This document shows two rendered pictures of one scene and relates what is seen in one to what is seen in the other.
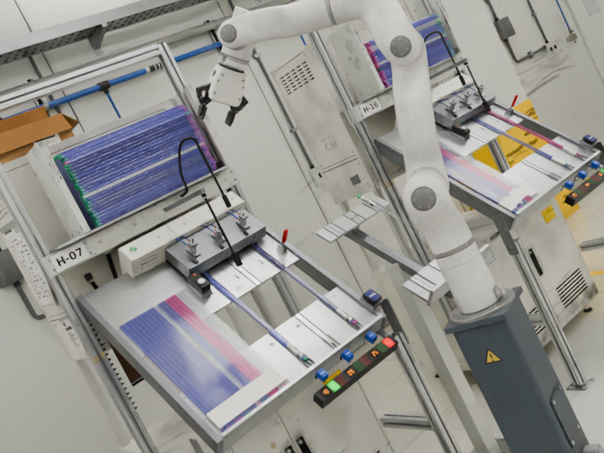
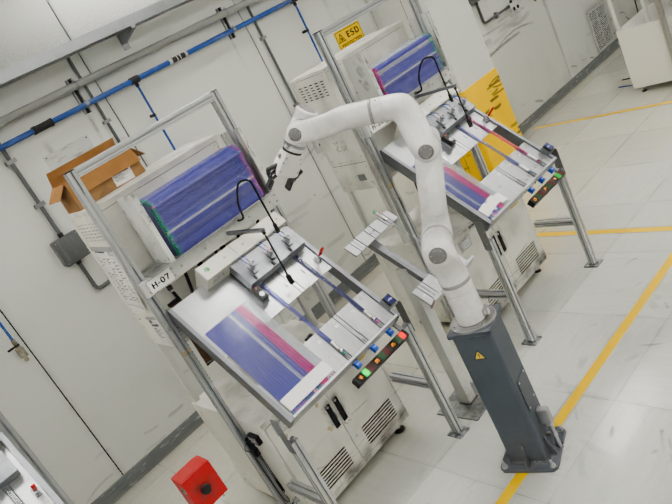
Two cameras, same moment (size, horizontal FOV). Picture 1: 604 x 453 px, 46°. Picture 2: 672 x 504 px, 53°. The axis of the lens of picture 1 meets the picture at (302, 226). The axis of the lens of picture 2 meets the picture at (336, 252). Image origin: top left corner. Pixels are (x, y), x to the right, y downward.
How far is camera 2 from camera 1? 0.80 m
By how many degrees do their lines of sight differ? 13
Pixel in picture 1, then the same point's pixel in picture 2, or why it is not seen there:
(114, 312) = (198, 321)
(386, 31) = (415, 139)
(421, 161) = (434, 221)
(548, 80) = (510, 38)
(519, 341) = (499, 346)
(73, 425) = (134, 370)
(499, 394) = (482, 378)
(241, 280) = (290, 289)
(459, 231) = (460, 273)
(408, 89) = (428, 174)
